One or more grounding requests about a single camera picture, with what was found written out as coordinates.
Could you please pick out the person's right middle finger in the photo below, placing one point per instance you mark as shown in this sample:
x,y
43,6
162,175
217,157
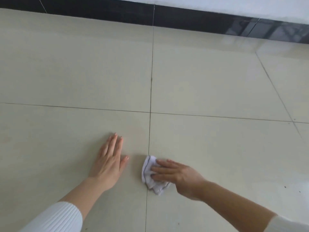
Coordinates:
x,y
163,170

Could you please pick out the white cleaning cloth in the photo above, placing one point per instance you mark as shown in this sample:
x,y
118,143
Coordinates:
x,y
147,170

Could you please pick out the person's left middle finger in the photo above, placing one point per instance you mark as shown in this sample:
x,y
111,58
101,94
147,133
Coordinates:
x,y
111,144

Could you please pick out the person's left forearm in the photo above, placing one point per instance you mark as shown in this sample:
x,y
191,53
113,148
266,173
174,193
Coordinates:
x,y
79,198

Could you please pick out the black baseboard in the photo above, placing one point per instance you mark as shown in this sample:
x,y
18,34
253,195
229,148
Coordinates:
x,y
101,10

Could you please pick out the person's right hand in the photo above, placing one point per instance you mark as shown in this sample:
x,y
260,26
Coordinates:
x,y
183,177

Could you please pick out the person's right little finger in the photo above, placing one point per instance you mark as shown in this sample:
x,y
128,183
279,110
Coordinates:
x,y
174,163

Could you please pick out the person's left thumb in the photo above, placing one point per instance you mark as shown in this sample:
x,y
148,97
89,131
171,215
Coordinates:
x,y
124,163

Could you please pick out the white ribbed sweater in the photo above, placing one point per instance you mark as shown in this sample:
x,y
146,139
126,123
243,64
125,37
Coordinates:
x,y
58,218

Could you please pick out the person's right forearm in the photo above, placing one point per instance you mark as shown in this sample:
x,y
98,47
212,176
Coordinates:
x,y
239,207

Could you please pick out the person's left hand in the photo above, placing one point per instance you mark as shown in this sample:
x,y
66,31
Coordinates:
x,y
107,166

